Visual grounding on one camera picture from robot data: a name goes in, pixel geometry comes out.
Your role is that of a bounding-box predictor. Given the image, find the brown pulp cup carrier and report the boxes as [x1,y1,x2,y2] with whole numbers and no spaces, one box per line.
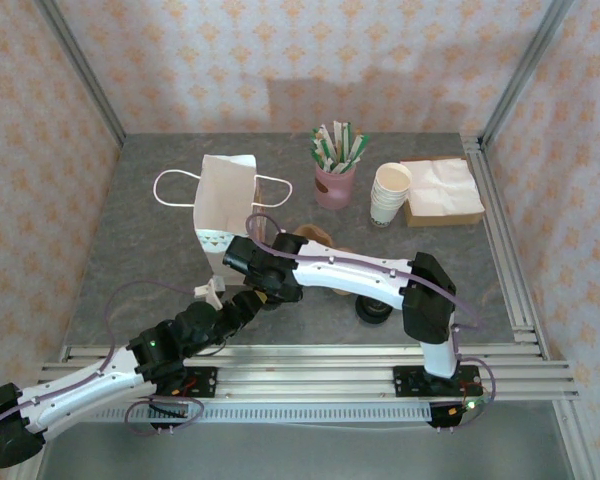
[293,223,354,297]

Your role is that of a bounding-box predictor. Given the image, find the aluminium side rail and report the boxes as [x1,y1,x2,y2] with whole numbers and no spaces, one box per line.
[460,132,551,361]

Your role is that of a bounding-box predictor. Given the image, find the black lid right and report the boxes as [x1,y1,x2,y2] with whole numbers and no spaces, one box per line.
[354,294,394,326]

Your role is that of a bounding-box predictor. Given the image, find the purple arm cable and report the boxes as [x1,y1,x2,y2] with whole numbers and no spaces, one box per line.
[244,213,497,434]
[0,281,207,461]

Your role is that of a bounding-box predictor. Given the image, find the brown cardboard napkin box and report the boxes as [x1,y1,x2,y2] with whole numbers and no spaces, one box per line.
[402,157,487,229]

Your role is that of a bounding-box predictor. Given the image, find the slotted grey cable duct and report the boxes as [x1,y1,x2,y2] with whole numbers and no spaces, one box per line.
[54,405,434,424]

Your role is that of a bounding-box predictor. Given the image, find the white paper napkin stack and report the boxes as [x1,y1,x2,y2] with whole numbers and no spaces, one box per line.
[399,157,485,217]

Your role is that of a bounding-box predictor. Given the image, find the aluminium frame post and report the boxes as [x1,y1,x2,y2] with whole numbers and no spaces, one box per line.
[479,0,576,146]
[33,0,127,147]

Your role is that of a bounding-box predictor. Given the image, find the white paper carry bag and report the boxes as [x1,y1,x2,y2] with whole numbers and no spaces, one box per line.
[152,153,295,286]

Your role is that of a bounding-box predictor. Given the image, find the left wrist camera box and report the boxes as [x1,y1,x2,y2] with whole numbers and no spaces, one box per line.
[192,277,226,310]

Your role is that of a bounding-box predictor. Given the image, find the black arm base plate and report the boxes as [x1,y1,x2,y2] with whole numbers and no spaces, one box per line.
[177,366,219,400]
[392,364,482,400]

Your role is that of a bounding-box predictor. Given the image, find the green white wrapped straw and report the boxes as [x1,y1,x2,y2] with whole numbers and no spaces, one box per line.
[340,122,355,164]
[347,132,372,171]
[308,128,331,169]
[318,124,337,166]
[332,119,345,164]

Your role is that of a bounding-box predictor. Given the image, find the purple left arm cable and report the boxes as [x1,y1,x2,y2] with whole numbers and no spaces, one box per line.
[0,281,207,461]

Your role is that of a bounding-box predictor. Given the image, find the aluminium frame leg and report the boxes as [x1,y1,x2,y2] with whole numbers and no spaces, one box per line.
[549,399,599,480]

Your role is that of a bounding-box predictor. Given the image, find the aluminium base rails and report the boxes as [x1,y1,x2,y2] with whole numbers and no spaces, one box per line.
[33,343,581,402]

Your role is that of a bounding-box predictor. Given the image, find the black electronics box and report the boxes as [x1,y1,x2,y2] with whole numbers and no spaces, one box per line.
[428,399,481,431]
[148,399,191,432]

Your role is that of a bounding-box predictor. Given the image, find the pink jar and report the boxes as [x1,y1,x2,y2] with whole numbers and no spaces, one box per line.
[313,162,357,210]

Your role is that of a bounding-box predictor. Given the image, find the white paper cup stack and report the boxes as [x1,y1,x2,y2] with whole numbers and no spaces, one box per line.
[368,162,414,229]

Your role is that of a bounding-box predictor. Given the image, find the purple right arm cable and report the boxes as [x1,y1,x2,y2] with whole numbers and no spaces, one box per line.
[244,213,497,434]

